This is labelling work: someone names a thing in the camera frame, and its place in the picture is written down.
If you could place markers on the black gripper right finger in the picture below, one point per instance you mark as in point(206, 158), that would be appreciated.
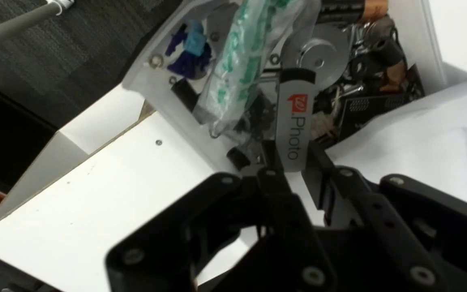
point(417, 233)

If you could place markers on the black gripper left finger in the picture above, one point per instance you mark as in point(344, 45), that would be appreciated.
point(211, 233)

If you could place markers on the clear plastic drawer with clutter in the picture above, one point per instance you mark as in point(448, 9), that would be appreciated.
point(153, 82)

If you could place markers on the black tangled clutter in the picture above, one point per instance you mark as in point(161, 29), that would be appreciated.
point(373, 103)

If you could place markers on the blue plastic piece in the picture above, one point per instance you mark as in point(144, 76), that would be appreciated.
point(190, 51)

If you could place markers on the silver metal disc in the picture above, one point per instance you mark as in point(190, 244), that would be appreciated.
point(323, 58)

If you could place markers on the dark cabinet with orange strip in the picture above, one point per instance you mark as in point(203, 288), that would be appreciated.
point(7, 141)

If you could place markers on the white pvc pipe stand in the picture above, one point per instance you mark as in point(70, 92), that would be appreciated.
point(11, 25)

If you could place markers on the white three-drawer organizer frame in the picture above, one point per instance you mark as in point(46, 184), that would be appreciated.
point(417, 152)

